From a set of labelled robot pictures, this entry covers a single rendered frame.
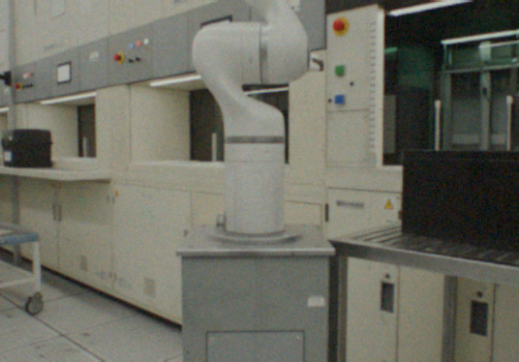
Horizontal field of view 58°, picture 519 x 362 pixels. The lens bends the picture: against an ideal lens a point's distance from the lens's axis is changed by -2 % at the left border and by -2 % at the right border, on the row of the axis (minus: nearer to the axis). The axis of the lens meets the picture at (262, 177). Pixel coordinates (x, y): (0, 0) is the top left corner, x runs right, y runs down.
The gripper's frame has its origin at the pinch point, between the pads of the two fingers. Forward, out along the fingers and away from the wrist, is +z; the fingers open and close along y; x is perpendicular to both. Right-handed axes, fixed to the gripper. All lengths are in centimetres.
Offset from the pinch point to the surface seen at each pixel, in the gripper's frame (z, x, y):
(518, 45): 62, 10, 43
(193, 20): 11, 31, -79
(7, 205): 11, -74, -331
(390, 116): 36.5, -14.8, 6.0
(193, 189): 12, -45, -81
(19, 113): 11, 1, -296
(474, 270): -49, -46, 68
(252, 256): -66, -45, 36
